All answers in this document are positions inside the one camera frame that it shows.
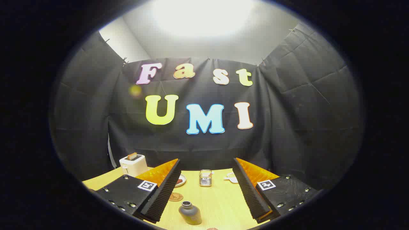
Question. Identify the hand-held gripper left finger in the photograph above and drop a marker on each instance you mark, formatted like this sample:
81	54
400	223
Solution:
166	191

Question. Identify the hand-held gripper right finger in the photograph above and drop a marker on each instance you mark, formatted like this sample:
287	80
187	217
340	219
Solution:
252	195

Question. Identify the round cork coaster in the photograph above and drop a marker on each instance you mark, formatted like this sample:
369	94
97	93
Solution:
176	197

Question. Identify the silver bottle with green label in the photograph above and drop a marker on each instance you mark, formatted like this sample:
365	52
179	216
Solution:
190	214

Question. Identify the white plate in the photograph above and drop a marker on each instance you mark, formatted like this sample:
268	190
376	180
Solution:
182	182

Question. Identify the white divided condiment dish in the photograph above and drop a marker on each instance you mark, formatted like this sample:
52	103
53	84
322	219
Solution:
231	177

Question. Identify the wooden table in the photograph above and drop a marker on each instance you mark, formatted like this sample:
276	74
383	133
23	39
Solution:
220	204

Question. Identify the white toaster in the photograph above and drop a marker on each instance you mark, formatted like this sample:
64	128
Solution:
134	166

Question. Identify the toast slice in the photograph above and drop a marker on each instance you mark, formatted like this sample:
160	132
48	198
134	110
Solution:
131	156

